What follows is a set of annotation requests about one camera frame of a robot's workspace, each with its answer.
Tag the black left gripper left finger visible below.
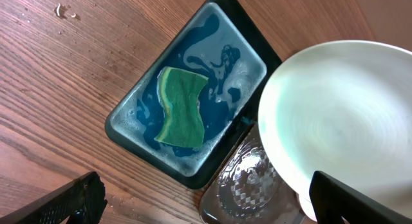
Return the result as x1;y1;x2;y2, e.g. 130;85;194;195
1;171;108;224

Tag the dark brown serving tray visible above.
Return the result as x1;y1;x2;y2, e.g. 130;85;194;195
199;126;304;224

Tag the black basin with blue water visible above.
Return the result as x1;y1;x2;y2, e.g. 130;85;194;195
105;0;281;189

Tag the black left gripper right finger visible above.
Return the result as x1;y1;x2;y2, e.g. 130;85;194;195
309;171;411;224

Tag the green yellow sponge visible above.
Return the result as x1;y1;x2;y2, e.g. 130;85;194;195
154;66;209;148

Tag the white plate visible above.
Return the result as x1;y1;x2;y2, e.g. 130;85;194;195
257;40;411;218

